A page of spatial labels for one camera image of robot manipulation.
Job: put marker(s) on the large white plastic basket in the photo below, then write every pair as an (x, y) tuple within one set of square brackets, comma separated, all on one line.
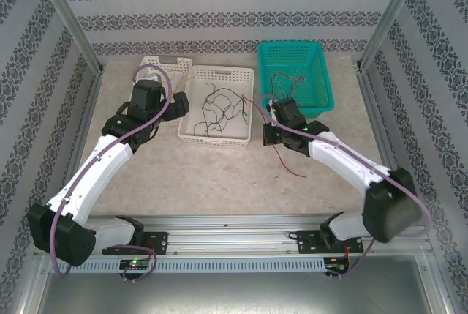
[(219, 72)]

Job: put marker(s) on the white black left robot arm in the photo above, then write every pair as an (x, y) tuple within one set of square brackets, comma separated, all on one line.
[(106, 164)]

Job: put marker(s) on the teal plastic basket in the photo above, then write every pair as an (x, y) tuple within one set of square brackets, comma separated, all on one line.
[(314, 72)]

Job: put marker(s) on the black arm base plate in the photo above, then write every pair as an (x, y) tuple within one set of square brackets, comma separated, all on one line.
[(161, 242), (307, 242)]

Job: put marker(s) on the metal front panel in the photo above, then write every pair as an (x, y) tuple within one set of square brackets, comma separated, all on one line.
[(234, 295)]

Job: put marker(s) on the aluminium side rail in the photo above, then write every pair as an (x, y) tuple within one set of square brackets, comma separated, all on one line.
[(87, 109), (373, 116)]

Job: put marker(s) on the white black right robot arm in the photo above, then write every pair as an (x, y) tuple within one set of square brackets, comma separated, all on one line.
[(340, 165)]

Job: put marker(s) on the small white plastic basket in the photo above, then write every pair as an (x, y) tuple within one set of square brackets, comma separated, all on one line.
[(150, 63)]

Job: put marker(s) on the small circuit board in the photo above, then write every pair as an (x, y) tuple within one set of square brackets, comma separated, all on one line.
[(135, 263), (334, 268)]

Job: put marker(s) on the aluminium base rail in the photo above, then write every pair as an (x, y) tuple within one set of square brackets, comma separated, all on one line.
[(226, 244)]

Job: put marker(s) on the aluminium frame post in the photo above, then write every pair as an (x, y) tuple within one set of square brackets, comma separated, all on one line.
[(395, 3), (62, 6)]

